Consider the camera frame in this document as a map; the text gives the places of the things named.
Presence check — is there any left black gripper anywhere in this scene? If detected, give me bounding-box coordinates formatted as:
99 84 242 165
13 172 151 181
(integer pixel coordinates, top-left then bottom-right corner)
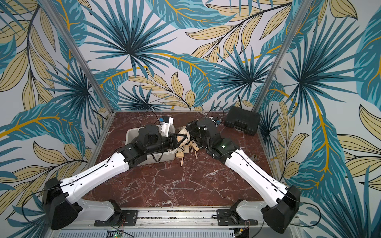
146 132 187 154

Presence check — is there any beige plastic storage box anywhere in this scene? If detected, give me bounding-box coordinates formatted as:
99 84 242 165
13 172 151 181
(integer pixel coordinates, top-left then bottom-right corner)
125 128 176 166

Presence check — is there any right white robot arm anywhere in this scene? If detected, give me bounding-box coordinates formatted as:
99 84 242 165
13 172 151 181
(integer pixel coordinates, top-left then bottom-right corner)
185 118 301 234

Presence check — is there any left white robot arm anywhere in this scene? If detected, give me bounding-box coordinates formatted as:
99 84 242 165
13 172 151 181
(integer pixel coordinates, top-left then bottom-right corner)
42 125 188 230

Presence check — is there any beige umbrella by box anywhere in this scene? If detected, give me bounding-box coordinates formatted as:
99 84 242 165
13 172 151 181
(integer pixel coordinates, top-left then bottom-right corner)
179 126 188 136

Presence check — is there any black plastic tool case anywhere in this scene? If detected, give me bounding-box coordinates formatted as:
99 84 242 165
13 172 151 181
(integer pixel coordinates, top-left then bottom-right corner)
224 107 261 136

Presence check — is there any green circuit board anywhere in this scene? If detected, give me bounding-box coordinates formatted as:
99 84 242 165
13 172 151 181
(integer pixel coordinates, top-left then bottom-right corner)
106 230 124 238

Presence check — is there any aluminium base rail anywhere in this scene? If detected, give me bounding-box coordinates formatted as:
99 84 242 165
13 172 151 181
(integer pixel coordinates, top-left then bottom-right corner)
44 206 304 238

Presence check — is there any left aluminium corner post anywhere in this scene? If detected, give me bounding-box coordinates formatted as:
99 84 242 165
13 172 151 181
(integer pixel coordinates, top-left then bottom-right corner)
40 0 114 114

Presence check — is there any aluminium corner post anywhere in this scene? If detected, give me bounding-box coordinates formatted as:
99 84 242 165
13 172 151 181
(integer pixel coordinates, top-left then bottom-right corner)
40 0 114 114
251 0 314 113

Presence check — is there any right aluminium corner post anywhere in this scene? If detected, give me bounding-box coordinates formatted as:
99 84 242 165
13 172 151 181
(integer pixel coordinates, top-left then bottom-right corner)
251 0 314 113

